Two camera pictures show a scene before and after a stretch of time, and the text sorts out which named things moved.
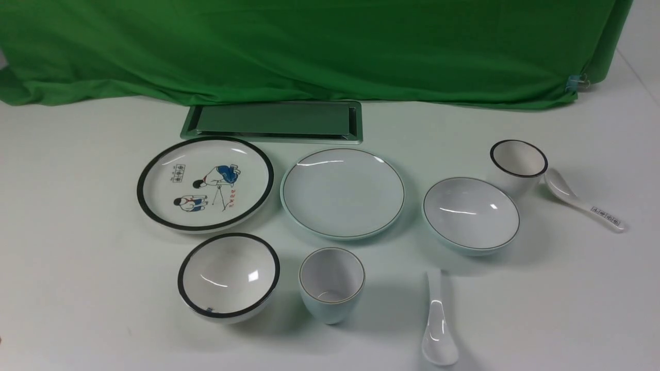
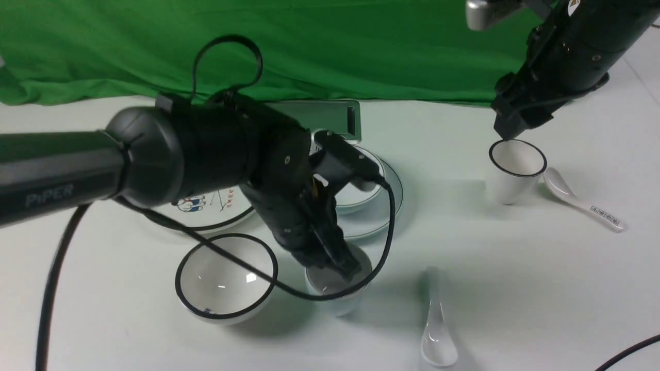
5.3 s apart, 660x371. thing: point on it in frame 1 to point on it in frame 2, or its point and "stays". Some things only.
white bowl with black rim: (225, 278) stays
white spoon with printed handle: (557, 187) stays
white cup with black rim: (517, 166) stays
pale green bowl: (469, 217) to (373, 157)
